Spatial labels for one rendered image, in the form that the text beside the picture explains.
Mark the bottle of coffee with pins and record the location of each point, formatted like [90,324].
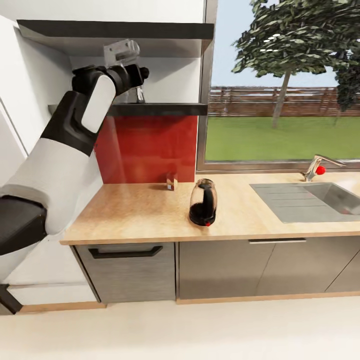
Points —
[135,95]

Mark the countertop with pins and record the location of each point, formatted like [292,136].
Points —
[149,212]

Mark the fixed window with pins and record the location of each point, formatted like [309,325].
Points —
[281,79]

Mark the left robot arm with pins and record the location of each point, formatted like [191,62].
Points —
[40,198]

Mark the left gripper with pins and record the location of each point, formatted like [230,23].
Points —
[131,75]

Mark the electric kettle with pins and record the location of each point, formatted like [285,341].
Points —
[203,202]

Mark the drop in sink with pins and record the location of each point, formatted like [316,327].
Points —
[311,202]

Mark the water glass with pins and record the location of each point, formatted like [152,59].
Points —
[172,181]

